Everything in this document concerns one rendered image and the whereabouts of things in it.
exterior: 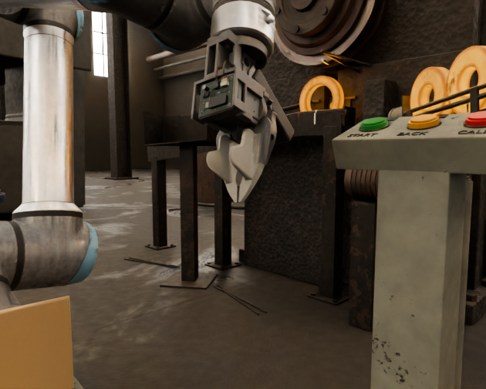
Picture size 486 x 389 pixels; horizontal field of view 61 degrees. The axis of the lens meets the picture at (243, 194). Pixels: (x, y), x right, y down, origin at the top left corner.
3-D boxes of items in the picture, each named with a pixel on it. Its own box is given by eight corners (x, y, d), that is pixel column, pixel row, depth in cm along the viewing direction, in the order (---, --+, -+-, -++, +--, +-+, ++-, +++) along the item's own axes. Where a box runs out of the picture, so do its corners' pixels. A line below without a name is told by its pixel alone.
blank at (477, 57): (456, 59, 102) (443, 59, 101) (506, 35, 86) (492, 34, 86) (457, 121, 102) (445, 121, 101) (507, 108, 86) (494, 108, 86)
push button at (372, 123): (369, 128, 66) (367, 117, 65) (393, 126, 63) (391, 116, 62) (356, 136, 63) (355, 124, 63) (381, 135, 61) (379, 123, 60)
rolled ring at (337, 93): (340, 72, 147) (345, 73, 149) (298, 78, 160) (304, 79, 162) (339, 124, 149) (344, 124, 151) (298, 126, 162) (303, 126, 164)
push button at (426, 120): (416, 126, 61) (414, 114, 60) (443, 125, 58) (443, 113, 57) (404, 134, 58) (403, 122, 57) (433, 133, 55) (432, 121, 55)
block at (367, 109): (375, 151, 149) (377, 83, 146) (396, 151, 143) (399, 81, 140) (360, 151, 141) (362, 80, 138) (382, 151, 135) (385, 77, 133)
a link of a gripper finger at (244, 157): (214, 193, 48) (220, 122, 51) (244, 204, 53) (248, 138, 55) (235, 190, 47) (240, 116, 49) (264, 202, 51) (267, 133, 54)
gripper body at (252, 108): (188, 123, 52) (196, 42, 55) (231, 147, 58) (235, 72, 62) (236, 109, 47) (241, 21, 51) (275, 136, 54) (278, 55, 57)
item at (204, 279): (165, 272, 191) (161, 115, 183) (220, 275, 186) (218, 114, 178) (147, 285, 171) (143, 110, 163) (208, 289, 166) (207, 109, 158)
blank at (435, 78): (419, 76, 117) (408, 76, 116) (457, 59, 102) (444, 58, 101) (420, 130, 117) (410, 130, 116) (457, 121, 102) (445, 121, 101)
